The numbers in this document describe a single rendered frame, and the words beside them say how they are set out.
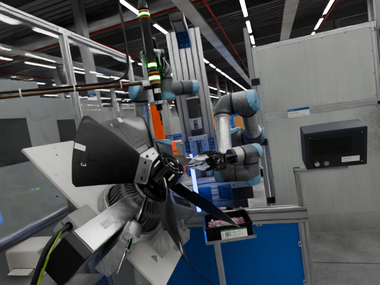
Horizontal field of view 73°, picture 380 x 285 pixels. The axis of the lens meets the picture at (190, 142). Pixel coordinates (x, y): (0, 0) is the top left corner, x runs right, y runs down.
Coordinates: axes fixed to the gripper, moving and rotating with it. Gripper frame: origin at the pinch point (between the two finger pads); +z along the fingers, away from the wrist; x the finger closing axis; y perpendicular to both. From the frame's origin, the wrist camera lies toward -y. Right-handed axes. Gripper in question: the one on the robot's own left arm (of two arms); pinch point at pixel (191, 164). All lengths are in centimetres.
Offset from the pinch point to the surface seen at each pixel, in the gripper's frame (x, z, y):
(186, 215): 21.0, 6.3, 3.6
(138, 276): 32.4, 32.1, 15.7
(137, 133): -17.1, 20.8, -4.0
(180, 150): 74, -118, -352
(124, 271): 91, 33, -75
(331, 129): -7, -62, 21
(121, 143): -17.6, 30.3, 17.3
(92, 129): -23.8, 38.3, 19.5
